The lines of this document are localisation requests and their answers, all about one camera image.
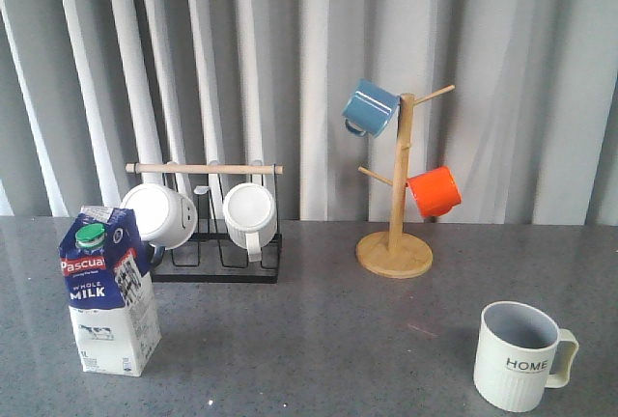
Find black wire mug rack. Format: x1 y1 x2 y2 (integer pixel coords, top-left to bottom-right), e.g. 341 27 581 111
126 162 283 284

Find orange enamel mug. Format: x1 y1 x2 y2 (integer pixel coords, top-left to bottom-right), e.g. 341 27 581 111
407 166 462 218

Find white ribbed mug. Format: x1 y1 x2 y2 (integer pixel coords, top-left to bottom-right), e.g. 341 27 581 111
223 182 276 262

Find white HOME mug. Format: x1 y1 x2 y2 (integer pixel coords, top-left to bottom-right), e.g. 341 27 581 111
473 301 579 412

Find blue white milk carton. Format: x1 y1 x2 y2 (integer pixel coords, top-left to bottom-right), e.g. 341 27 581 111
59 206 161 376

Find grey pleated curtain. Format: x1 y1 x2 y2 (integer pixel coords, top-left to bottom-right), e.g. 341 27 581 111
1 0 617 225

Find blue enamel mug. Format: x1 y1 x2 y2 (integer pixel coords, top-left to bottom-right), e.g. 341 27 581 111
342 79 400 137

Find white smiley face mug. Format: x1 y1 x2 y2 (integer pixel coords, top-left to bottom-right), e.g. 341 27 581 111
121 183 198 250

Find wooden mug tree stand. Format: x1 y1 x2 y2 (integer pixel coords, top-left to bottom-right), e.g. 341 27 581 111
355 84 455 279

